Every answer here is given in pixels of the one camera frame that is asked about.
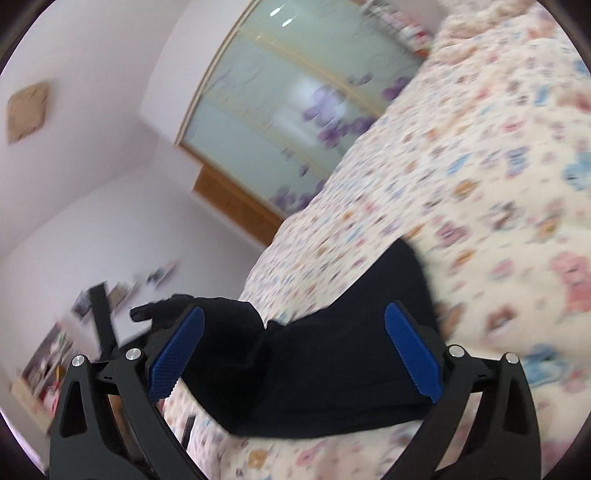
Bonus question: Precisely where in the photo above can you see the wardrobe with floral glass doors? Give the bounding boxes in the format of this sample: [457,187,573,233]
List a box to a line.
[175,0,430,220]

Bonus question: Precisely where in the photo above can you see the black pants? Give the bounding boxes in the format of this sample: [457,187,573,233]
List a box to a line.
[130,240,444,437]

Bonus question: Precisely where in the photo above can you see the wooden door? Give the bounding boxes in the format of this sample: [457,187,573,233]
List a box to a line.
[193,164,287,247]

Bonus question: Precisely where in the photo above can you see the square wooden ceiling light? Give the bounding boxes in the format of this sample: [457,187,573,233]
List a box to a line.
[6,80,51,146]

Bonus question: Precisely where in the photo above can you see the cluttered low shelf unit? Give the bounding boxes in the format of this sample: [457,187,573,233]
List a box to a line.
[11,320,77,416]

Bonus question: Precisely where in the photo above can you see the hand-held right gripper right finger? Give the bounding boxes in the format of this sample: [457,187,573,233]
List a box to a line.
[384,301,541,480]

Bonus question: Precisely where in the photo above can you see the printed fleece blanket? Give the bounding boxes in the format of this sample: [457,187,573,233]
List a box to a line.
[161,0,591,480]

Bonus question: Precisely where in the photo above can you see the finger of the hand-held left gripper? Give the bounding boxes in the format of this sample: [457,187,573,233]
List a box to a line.
[89,284,118,363]

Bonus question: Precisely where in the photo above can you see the clear cylinder of plush toys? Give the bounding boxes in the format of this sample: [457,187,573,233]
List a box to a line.
[365,0,432,58]

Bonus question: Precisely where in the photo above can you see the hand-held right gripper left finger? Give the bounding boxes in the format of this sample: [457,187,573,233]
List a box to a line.
[48,305,206,480]

